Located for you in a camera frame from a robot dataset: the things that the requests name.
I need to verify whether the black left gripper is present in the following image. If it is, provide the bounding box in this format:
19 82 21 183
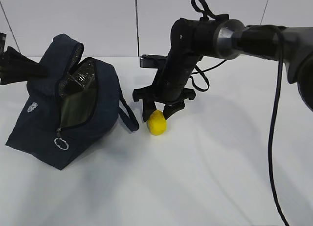
0 33 48 85

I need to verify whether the navy blue lunch bag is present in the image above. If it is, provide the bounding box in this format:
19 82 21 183
6 34 139 170

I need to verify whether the yellow lemon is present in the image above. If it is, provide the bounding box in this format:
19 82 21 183
147 110 167 136

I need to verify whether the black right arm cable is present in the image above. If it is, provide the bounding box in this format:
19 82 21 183
190 0 291 226

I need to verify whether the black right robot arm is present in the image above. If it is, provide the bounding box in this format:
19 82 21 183
133 17 313 121

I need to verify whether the green lidded glass container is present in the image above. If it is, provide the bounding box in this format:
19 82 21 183
60 81 97 128

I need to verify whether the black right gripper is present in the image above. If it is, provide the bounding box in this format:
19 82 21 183
133 51 196 121

